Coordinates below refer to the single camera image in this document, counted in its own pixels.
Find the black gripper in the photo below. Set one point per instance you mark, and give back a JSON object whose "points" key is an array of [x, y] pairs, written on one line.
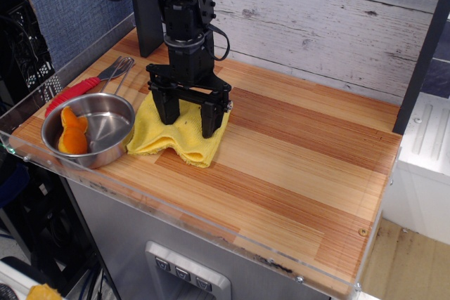
{"points": [[190, 76]]}

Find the yellow cloth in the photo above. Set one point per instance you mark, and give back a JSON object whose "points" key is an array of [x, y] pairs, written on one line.
{"points": [[184, 135]]}

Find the metal bowl with wire handle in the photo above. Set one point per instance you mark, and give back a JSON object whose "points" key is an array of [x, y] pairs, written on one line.
{"points": [[110, 127]]}

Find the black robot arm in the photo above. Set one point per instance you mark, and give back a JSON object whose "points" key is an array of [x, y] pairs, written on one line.
{"points": [[185, 19]]}

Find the orange toy in bowl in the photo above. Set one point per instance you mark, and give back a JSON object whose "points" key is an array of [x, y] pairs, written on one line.
{"points": [[73, 138]]}

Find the blue fabric divider panel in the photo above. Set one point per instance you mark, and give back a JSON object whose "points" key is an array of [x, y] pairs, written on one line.
{"points": [[82, 28]]}

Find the silver panel with buttons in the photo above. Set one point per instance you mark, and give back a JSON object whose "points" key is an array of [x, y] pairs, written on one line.
{"points": [[178, 277]]}

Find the orange object bottom left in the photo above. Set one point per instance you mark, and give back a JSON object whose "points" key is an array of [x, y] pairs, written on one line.
{"points": [[43, 292]]}

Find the white ribbed appliance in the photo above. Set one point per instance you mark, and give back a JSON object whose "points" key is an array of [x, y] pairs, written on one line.
{"points": [[417, 196]]}

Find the fork with red handle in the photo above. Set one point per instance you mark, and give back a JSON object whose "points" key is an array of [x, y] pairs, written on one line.
{"points": [[118, 68]]}

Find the black crate with cables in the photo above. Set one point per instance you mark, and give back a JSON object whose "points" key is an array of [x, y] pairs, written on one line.
{"points": [[25, 58]]}

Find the dark right frame post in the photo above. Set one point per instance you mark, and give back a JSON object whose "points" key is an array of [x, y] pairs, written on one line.
{"points": [[430, 43]]}

